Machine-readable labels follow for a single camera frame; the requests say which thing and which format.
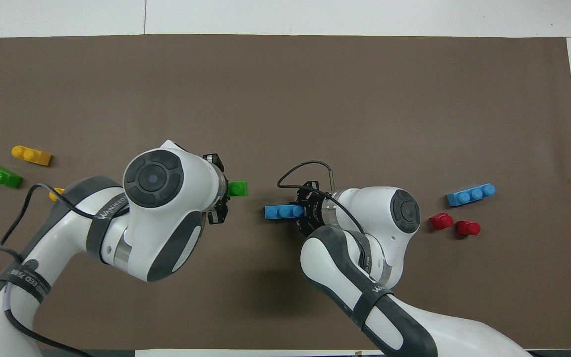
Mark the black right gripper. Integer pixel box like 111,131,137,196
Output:
202,153,324,238

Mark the blue three-stud toy block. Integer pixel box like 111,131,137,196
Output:
446,183,497,208
264,205,306,220

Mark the brown table mat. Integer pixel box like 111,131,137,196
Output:
0,34,571,350

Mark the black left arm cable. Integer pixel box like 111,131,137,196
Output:
0,183,133,357

